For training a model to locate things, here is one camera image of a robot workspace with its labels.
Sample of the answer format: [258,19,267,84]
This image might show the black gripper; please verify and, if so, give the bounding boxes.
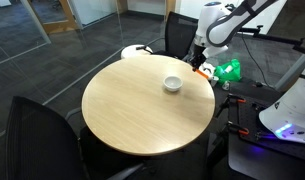
[189,44,208,72]

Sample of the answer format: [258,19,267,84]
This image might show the orange Sharpie marker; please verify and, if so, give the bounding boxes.
[192,68,210,80]

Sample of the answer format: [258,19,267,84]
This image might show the grey paper cup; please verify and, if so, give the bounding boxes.
[210,75,220,87]

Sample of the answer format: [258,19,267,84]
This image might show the white ceramic bowl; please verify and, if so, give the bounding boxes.
[162,75,184,93]

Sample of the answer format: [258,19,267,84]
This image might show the green plastic bag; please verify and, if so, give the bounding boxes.
[213,58,242,85]

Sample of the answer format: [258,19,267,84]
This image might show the patterned white mug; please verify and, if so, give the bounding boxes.
[221,80,231,92]

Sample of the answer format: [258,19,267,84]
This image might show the black mesh office chair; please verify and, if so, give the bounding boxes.
[5,95,147,180]
[153,11,200,62]

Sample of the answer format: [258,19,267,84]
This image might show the white round stool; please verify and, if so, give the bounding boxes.
[120,44,154,61]

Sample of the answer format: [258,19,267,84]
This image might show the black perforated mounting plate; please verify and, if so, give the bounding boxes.
[227,94,305,163]

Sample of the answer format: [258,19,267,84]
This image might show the grey metal stand pole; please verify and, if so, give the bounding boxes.
[274,53,305,93]

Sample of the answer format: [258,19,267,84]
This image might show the dark robot cart top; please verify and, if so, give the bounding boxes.
[227,134,305,180]

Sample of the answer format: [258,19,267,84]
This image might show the black clamp with orange handle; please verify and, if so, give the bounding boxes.
[221,93,247,118]
[225,121,251,136]

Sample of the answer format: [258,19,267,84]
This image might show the black hanging cable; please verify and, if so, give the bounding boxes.
[239,32,270,90]

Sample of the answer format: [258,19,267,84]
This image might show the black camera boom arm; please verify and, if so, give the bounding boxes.
[236,25,305,57]

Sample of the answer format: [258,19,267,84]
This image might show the black cables at robot base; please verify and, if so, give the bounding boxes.
[254,131,276,141]

